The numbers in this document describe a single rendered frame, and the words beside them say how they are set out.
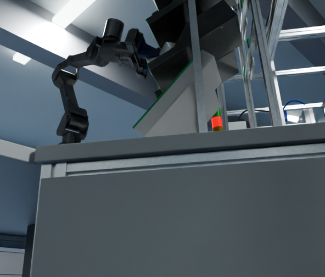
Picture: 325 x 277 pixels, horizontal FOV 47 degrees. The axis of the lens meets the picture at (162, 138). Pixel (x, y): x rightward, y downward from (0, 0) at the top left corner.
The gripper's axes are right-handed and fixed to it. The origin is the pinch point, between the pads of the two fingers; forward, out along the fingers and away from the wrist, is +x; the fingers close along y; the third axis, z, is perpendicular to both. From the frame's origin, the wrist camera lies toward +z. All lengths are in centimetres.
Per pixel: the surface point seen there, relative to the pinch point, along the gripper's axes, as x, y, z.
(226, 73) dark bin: 21.0, 13.0, 6.3
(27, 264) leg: -22, 12, -66
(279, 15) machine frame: 34, 75, 92
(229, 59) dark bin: 21.7, 6.5, 7.3
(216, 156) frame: 29, -32, -41
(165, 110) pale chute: 10.8, -8.4, -21.7
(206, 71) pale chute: 18.6, -8.1, -8.3
